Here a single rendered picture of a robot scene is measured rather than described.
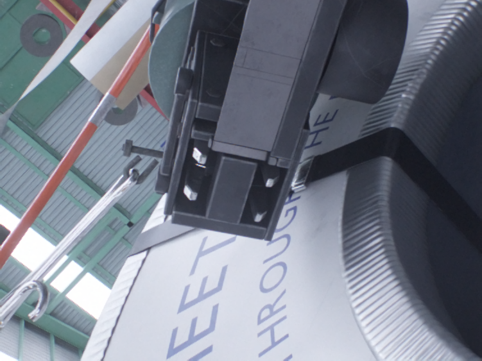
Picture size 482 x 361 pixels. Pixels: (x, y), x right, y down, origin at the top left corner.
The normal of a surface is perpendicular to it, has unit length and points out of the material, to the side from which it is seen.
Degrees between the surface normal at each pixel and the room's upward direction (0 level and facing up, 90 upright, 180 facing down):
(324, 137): 90
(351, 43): 80
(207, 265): 90
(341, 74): 56
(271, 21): 65
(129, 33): 90
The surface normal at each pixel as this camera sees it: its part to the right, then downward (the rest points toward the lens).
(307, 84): 0.00, 0.58
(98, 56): -0.22, -0.21
